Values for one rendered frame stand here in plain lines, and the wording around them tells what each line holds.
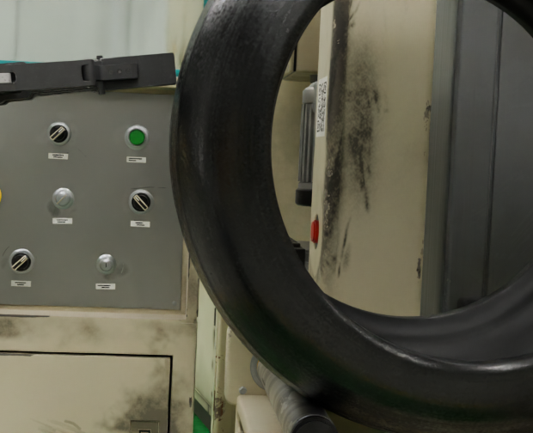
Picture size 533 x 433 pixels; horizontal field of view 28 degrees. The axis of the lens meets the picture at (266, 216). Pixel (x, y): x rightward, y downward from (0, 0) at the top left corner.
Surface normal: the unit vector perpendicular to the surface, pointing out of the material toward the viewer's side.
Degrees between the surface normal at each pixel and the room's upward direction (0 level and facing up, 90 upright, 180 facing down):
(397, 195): 90
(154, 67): 90
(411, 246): 90
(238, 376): 90
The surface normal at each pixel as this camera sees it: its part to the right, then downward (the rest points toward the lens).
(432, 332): 0.07, -0.12
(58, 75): 0.33, 0.04
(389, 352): 0.01, 0.22
